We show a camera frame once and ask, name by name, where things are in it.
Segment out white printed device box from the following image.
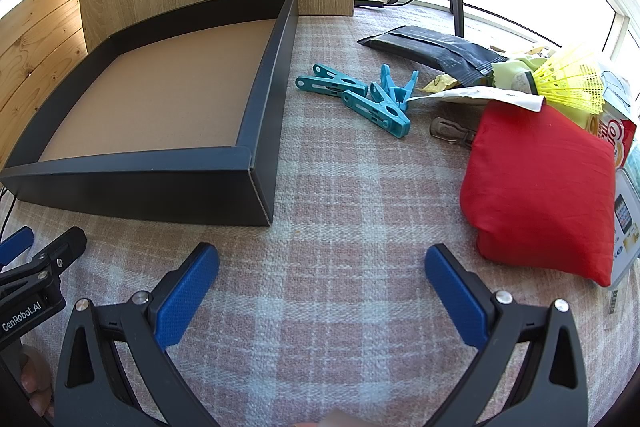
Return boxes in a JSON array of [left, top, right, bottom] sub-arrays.
[[612, 167, 640, 289]]

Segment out teal clothespin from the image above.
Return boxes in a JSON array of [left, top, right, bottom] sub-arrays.
[[295, 63, 371, 96], [370, 64, 420, 112], [341, 89, 412, 139]]

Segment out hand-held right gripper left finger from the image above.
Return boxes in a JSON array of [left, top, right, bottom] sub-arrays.
[[52, 242, 221, 427]]

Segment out yellow-green mesh sponge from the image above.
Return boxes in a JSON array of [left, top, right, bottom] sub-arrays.
[[510, 44, 608, 115]]

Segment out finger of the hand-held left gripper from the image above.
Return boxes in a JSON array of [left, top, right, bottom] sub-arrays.
[[0, 226, 88, 301], [0, 227, 35, 268]]

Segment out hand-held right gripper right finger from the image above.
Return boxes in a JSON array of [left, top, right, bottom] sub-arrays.
[[424, 243, 591, 427]]

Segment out silver metal tongs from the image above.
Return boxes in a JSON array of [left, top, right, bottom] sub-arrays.
[[430, 117, 476, 150]]

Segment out black zip pouch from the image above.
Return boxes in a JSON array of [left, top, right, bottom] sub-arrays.
[[357, 25, 508, 86]]

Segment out white packet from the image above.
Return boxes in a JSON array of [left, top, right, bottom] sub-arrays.
[[407, 87, 546, 112]]

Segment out pine plank panel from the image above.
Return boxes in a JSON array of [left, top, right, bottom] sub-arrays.
[[0, 0, 88, 168]]

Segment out light green cloth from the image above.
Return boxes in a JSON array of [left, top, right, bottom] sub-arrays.
[[492, 54, 546, 95]]

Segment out red cloth pouch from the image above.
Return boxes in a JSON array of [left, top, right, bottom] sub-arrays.
[[459, 101, 617, 288]]

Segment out plaid cloth desktop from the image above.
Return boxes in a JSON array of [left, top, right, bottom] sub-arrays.
[[0, 2, 640, 427]]

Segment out red white sachet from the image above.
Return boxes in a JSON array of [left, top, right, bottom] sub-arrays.
[[587, 104, 638, 170]]

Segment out pale yellow wrapper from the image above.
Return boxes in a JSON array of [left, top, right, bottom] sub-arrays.
[[425, 74, 458, 92]]

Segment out person's left hand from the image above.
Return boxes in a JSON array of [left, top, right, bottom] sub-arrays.
[[21, 344, 55, 419]]

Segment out black cardboard tray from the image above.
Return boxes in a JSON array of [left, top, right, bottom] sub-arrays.
[[0, 0, 299, 228]]

